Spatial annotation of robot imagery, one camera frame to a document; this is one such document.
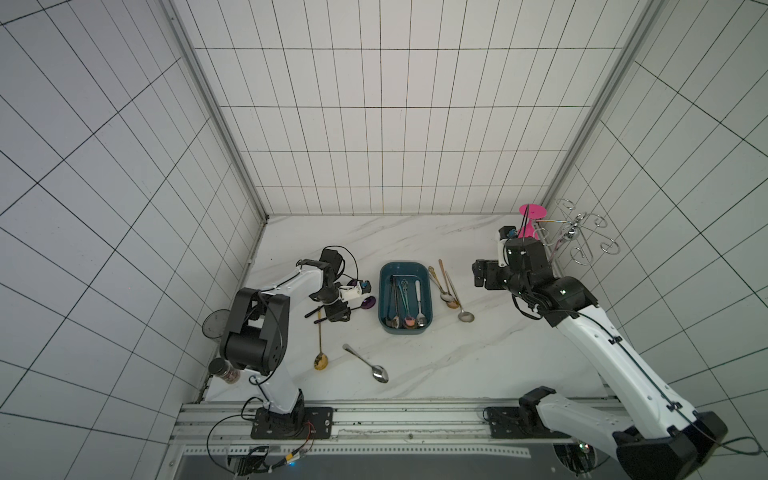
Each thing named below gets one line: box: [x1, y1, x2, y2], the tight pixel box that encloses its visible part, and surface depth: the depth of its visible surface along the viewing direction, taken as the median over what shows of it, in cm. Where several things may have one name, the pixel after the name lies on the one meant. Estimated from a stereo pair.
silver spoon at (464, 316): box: [445, 271, 475, 323], surface depth 93 cm
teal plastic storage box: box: [378, 261, 433, 335], surface depth 98 cm
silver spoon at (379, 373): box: [342, 343, 389, 383], surface depth 83 cm
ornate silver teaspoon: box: [428, 266, 454, 303], surface depth 99 cm
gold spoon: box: [314, 310, 329, 371], surface depth 84 cm
